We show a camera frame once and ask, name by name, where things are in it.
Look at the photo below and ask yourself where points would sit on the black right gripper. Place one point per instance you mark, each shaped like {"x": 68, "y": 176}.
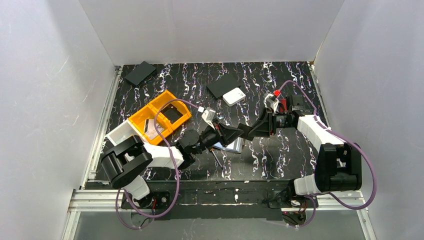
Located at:
{"x": 270, "y": 121}

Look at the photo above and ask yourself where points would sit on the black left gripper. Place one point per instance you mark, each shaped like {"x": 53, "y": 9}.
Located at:
{"x": 218, "y": 134}

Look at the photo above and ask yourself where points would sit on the dark credit card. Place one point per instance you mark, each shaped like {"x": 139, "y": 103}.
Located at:
{"x": 246, "y": 129}

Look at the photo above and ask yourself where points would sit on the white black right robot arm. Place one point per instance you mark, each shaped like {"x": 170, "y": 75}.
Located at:
{"x": 338, "y": 165}

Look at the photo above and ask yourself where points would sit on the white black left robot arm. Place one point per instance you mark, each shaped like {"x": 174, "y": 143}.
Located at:
{"x": 131, "y": 154}

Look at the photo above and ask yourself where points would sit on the red leather card holder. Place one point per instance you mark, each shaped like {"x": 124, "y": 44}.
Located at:
{"x": 283, "y": 106}

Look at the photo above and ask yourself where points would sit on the black card in bin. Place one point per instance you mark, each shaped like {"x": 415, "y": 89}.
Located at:
{"x": 171, "y": 113}

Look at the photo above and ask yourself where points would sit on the grey card in bin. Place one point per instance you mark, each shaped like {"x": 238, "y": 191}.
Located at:
{"x": 150, "y": 130}

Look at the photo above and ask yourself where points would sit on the yellow black screwdriver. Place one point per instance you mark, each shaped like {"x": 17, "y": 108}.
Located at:
{"x": 217, "y": 160}

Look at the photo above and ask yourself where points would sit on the white rectangular box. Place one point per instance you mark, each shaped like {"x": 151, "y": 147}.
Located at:
{"x": 234, "y": 96}

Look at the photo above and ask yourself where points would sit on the black flat box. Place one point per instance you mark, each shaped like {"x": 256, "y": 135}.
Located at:
{"x": 223, "y": 85}

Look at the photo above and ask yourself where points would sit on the yellow plastic bin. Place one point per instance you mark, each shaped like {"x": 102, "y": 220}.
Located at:
{"x": 153, "y": 110}

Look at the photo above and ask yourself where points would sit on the white plastic bin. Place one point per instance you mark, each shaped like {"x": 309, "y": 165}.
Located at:
{"x": 121, "y": 133}

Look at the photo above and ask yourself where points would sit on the black flat pad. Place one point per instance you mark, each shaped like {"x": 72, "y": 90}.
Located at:
{"x": 140, "y": 74}

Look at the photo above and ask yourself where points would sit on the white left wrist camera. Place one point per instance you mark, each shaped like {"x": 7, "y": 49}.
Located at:
{"x": 207, "y": 114}

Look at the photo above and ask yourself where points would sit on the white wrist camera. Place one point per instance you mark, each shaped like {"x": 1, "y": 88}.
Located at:
{"x": 271, "y": 100}
{"x": 207, "y": 114}

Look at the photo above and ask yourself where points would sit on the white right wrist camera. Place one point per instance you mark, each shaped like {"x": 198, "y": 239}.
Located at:
{"x": 271, "y": 100}

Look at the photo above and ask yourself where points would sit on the aluminium left side rail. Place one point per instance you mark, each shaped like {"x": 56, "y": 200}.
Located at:
{"x": 91, "y": 169}

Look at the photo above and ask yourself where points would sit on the aluminium rail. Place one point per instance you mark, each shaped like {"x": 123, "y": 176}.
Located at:
{"x": 104, "y": 200}
{"x": 91, "y": 169}

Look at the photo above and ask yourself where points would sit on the aluminium front rail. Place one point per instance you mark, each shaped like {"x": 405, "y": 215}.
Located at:
{"x": 104, "y": 200}

